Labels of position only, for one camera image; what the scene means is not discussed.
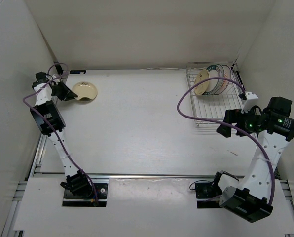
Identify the cream plate with black spot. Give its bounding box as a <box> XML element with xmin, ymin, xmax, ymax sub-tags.
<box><xmin>72</xmin><ymin>81</ymin><xmax>98</xmax><ymax>102</ymax></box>

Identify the cream plate with calligraphy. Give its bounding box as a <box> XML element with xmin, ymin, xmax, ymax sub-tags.
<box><xmin>194</xmin><ymin>69</ymin><xmax>209</xmax><ymax>95</ymax></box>

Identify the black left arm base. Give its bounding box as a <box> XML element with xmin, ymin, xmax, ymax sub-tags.
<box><xmin>62</xmin><ymin>179</ymin><xmax>109</xmax><ymax>208</ymax></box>

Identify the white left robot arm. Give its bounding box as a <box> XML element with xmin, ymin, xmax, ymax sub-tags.
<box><xmin>29</xmin><ymin>72</ymin><xmax>95</xmax><ymax>198</ymax></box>

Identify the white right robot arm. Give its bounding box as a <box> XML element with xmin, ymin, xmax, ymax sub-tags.
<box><xmin>211</xmin><ymin>97</ymin><xmax>294</xmax><ymax>223</ymax></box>

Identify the white plate orange pattern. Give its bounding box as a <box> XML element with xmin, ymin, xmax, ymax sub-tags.
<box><xmin>218</xmin><ymin>64</ymin><xmax>233</xmax><ymax>95</ymax></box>

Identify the white plate green rim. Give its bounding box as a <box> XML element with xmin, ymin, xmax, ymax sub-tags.
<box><xmin>203</xmin><ymin>65</ymin><xmax>222</xmax><ymax>95</ymax></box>

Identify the white front cover board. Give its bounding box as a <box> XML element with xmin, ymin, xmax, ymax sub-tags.
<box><xmin>14</xmin><ymin>178</ymin><xmax>294</xmax><ymax>237</ymax></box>

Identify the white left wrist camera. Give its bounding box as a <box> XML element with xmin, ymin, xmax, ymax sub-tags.
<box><xmin>48</xmin><ymin>74</ymin><xmax>62</xmax><ymax>84</ymax></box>

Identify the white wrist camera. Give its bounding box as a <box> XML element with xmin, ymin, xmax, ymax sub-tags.
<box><xmin>48</xmin><ymin>74</ymin><xmax>62</xmax><ymax>84</ymax></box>
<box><xmin>239</xmin><ymin>91</ymin><xmax>258</xmax><ymax>113</ymax></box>

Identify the wire dish rack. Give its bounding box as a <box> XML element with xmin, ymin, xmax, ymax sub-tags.
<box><xmin>186</xmin><ymin>62</ymin><xmax>243</xmax><ymax>121</ymax></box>

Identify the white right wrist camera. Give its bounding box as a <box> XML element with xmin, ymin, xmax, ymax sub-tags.
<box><xmin>239</xmin><ymin>91</ymin><xmax>258</xmax><ymax>113</ymax></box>

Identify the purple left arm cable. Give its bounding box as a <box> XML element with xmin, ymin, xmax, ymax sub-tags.
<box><xmin>22</xmin><ymin>63</ymin><xmax>100</xmax><ymax>207</ymax></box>

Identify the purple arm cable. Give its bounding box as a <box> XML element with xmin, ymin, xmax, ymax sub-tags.
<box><xmin>177</xmin><ymin>76</ymin><xmax>276</xmax><ymax>205</ymax></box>
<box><xmin>22</xmin><ymin>63</ymin><xmax>100</xmax><ymax>207</ymax></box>

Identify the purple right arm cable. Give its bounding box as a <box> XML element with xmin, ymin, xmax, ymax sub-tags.
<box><xmin>177</xmin><ymin>76</ymin><xmax>276</xmax><ymax>205</ymax></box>

